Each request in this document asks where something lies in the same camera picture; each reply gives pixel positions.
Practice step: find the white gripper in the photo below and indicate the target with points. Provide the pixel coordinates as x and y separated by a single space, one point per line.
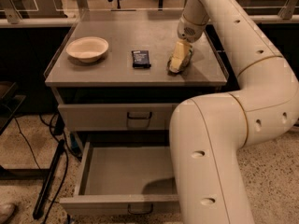
189 32

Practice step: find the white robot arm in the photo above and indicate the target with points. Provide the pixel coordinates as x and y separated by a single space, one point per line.
206 131

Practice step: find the grey drawer cabinet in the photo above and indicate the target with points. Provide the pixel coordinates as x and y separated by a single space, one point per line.
113 80

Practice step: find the grey top drawer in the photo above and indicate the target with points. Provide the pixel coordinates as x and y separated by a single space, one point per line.
116 117

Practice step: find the open grey middle drawer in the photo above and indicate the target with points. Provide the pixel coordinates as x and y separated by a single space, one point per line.
123 181

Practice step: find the dark blue snack packet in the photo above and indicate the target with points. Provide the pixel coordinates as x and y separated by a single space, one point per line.
141 59

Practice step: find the white paper bowl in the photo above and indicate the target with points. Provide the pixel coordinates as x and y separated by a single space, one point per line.
88 49

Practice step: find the dark side table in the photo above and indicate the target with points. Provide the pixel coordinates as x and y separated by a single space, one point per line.
9 104

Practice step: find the black power strip bar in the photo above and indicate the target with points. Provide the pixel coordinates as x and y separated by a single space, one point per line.
44 193

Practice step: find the white shoe tip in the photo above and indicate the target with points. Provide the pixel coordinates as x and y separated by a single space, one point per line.
6 212

